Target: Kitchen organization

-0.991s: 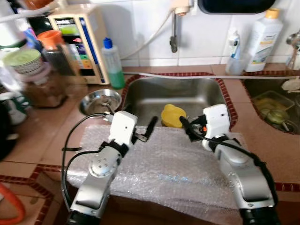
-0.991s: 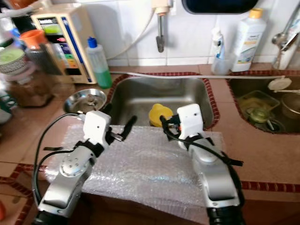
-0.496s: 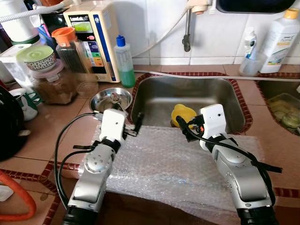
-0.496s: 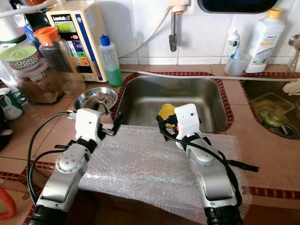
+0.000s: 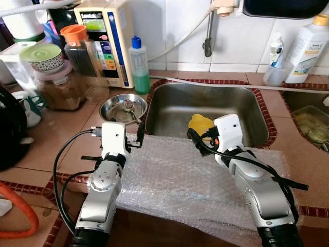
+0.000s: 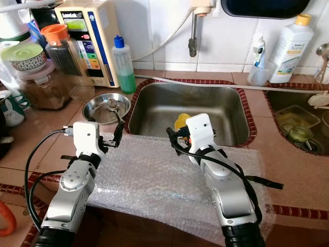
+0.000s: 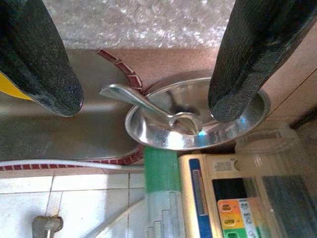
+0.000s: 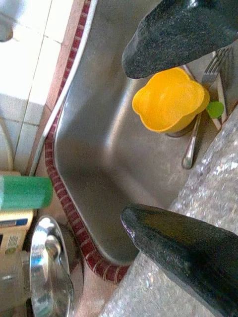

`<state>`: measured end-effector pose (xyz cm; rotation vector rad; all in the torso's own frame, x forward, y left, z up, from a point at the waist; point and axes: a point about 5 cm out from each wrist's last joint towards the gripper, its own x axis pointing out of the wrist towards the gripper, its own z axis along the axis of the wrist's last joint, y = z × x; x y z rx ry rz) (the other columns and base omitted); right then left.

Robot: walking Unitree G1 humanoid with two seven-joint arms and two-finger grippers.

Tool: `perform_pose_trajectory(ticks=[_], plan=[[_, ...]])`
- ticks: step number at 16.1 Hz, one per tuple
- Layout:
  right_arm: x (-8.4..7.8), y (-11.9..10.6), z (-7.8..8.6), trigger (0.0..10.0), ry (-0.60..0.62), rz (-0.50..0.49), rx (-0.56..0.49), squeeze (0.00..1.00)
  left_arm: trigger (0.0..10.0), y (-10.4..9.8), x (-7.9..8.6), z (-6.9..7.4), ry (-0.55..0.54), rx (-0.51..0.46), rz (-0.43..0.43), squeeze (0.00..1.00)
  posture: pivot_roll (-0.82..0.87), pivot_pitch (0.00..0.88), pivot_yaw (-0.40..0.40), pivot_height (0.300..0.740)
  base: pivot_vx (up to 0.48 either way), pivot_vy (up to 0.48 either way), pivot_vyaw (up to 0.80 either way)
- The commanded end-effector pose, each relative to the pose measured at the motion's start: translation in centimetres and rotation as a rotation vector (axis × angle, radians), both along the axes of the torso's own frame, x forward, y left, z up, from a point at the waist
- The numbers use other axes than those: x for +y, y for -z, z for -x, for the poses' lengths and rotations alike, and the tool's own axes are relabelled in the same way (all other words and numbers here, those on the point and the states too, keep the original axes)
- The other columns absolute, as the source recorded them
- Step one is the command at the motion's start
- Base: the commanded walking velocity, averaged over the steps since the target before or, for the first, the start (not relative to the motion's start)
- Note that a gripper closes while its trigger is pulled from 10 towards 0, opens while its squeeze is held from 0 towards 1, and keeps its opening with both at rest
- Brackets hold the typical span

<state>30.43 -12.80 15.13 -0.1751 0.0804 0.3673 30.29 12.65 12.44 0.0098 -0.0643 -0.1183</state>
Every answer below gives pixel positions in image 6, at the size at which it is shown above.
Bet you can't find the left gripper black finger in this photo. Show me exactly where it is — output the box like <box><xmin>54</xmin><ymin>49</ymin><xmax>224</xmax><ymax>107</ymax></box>
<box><xmin>112</xmin><ymin>121</ymin><xmax>125</xmax><ymax>149</ymax></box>

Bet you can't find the yellow plastic cup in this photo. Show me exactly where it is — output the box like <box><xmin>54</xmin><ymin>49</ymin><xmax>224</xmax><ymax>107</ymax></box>
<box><xmin>174</xmin><ymin>113</ymin><xmax>192</xmax><ymax>130</ymax></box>

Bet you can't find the stainless steel spoon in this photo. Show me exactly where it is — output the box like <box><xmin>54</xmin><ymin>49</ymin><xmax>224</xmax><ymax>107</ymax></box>
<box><xmin>105</xmin><ymin>99</ymin><xmax>125</xmax><ymax>124</ymax></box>

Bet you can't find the round stainless steel bowl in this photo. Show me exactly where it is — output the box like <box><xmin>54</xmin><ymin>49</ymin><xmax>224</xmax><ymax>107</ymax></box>
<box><xmin>82</xmin><ymin>93</ymin><xmax>132</xmax><ymax>125</ymax></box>

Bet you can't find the white and green plastic utensil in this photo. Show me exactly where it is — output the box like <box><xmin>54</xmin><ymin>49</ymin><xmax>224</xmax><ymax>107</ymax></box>
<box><xmin>307</xmin><ymin>93</ymin><xmax>329</xmax><ymax>110</ymax></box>

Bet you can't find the stainless steel sink basin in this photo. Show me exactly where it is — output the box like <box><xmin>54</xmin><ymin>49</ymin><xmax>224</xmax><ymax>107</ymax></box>
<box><xmin>126</xmin><ymin>81</ymin><xmax>259</xmax><ymax>149</ymax></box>

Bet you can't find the clear bubble wrap sheet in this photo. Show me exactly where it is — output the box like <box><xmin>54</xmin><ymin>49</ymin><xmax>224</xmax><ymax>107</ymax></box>
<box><xmin>87</xmin><ymin>133</ymin><xmax>276</xmax><ymax>245</ymax></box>

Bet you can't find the clear drinking glass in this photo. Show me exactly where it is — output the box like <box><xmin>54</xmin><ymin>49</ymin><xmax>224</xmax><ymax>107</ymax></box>
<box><xmin>67</xmin><ymin>77</ymin><xmax>96</xmax><ymax>103</ymax></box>

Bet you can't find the green dish soap bottle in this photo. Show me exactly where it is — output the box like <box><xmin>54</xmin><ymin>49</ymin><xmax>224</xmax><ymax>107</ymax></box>
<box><xmin>112</xmin><ymin>35</ymin><xmax>137</xmax><ymax>95</ymax></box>

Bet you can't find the thin white plastic tube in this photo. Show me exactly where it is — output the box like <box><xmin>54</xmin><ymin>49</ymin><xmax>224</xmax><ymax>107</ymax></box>
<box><xmin>134</xmin><ymin>75</ymin><xmax>329</xmax><ymax>96</ymax></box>
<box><xmin>132</xmin><ymin>9</ymin><xmax>198</xmax><ymax>62</ymax></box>

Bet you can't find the plastic jar with pink lid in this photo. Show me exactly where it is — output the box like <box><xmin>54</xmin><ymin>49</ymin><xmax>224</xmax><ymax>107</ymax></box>
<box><xmin>16</xmin><ymin>61</ymin><xmax>70</xmax><ymax>110</ymax></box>

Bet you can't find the clear plastic cup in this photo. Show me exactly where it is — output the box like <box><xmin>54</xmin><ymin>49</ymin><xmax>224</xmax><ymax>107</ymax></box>
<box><xmin>247</xmin><ymin>62</ymin><xmax>273</xmax><ymax>87</ymax></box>

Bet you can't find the white and green mug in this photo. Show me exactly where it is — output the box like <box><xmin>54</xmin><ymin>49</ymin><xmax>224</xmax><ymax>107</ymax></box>
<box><xmin>0</xmin><ymin>92</ymin><xmax>26</xmax><ymax>128</ymax></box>

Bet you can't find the steel sink holding dishes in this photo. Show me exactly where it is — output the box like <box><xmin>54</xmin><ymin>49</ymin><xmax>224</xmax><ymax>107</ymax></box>
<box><xmin>262</xmin><ymin>89</ymin><xmax>329</xmax><ymax>156</ymax></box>

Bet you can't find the clear ribbed jar orange lid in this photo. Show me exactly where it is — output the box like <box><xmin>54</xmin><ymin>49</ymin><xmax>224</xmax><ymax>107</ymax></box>
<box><xmin>40</xmin><ymin>24</ymin><xmax>85</xmax><ymax>78</ymax></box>

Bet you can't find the cream water ionizer machine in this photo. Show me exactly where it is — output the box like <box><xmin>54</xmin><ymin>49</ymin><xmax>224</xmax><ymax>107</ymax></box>
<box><xmin>57</xmin><ymin>0</ymin><xmax>118</xmax><ymax>88</ymax></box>

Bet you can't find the black kettle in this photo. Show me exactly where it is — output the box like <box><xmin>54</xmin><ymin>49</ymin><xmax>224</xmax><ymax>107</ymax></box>
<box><xmin>0</xmin><ymin>123</ymin><xmax>9</xmax><ymax>173</ymax></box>

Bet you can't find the clear glass food container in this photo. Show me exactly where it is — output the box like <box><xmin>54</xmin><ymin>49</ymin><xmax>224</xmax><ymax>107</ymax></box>
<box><xmin>275</xmin><ymin>104</ymin><xmax>320</xmax><ymax>134</ymax></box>

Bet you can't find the round greenish lid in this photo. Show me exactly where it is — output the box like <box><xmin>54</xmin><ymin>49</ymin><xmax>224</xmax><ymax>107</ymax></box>
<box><xmin>287</xmin><ymin>125</ymin><xmax>312</xmax><ymax>146</ymax></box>

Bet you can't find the small white blue bottle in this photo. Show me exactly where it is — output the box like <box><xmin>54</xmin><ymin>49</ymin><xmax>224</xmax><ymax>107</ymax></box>
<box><xmin>252</xmin><ymin>32</ymin><xmax>268</xmax><ymax>69</ymax></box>

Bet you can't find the patterned bowl with green lid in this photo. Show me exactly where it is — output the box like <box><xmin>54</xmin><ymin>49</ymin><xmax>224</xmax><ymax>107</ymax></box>
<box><xmin>13</xmin><ymin>43</ymin><xmax>49</xmax><ymax>72</ymax></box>

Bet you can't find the white plastic container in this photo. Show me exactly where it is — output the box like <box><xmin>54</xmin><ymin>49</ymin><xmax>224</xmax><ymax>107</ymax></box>
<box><xmin>0</xmin><ymin>41</ymin><xmax>21</xmax><ymax>93</ymax></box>

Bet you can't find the blue plastic holder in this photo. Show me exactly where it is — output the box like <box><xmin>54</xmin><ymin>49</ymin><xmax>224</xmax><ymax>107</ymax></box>
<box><xmin>27</xmin><ymin>20</ymin><xmax>46</xmax><ymax>48</ymax></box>

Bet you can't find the white bottle with orange cap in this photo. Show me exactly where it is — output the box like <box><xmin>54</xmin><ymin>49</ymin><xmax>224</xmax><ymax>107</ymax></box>
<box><xmin>268</xmin><ymin>14</ymin><xmax>314</xmax><ymax>84</ymax></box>

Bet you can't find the beige tap diverter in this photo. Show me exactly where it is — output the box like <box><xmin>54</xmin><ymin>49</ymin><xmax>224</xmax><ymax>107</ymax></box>
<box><xmin>190</xmin><ymin>0</ymin><xmax>217</xmax><ymax>17</ymax></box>

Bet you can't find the black hanging pan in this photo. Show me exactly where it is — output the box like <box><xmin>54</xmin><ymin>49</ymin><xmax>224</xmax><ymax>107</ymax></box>
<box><xmin>220</xmin><ymin>0</ymin><xmax>312</xmax><ymax>20</ymax></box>

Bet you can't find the white water filter canister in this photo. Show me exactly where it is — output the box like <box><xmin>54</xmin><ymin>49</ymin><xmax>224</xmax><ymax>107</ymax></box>
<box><xmin>0</xmin><ymin>0</ymin><xmax>31</xmax><ymax>42</ymax></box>

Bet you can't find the steel ladle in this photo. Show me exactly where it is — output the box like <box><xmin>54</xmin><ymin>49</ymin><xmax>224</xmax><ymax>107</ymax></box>
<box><xmin>316</xmin><ymin>44</ymin><xmax>329</xmax><ymax>85</ymax></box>

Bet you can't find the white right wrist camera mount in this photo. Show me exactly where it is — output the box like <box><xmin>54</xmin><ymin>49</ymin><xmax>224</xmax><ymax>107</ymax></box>
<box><xmin>185</xmin><ymin>113</ymin><xmax>216</xmax><ymax>152</ymax></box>

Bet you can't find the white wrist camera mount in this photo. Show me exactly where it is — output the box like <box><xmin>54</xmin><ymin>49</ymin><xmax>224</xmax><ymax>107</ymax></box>
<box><xmin>72</xmin><ymin>121</ymin><xmax>102</xmax><ymax>157</ymax></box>
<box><xmin>185</xmin><ymin>113</ymin><xmax>216</xmax><ymax>152</ymax></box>

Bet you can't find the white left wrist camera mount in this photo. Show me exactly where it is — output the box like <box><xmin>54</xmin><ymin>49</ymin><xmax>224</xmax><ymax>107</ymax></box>
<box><xmin>72</xmin><ymin>121</ymin><xmax>102</xmax><ymax>157</ymax></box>

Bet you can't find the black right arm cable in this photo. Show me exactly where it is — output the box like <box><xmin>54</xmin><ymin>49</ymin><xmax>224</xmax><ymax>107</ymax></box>
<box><xmin>167</xmin><ymin>131</ymin><xmax>284</xmax><ymax>227</ymax></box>

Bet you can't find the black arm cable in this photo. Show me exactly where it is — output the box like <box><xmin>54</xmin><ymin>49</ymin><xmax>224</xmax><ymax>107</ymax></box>
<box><xmin>24</xmin><ymin>129</ymin><xmax>75</xmax><ymax>233</ymax></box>
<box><xmin>167</xmin><ymin>131</ymin><xmax>284</xmax><ymax>227</ymax></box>

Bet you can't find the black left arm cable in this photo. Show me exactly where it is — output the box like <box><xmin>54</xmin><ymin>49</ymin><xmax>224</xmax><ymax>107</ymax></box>
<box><xmin>24</xmin><ymin>129</ymin><xmax>75</xmax><ymax>233</ymax></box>

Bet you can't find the grey wall tap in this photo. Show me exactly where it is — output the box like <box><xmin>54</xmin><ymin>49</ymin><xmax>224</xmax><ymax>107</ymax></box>
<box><xmin>188</xmin><ymin>10</ymin><xmax>198</xmax><ymax>58</ymax></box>

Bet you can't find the orange gas hose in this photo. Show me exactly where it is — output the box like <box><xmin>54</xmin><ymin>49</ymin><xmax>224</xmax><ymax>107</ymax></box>
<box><xmin>0</xmin><ymin>202</ymin><xmax>15</xmax><ymax>237</ymax></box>

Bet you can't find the white flexible spout hose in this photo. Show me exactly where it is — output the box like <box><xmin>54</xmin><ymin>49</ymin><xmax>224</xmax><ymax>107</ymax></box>
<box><xmin>0</xmin><ymin>0</ymin><xmax>62</xmax><ymax>13</ymax></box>

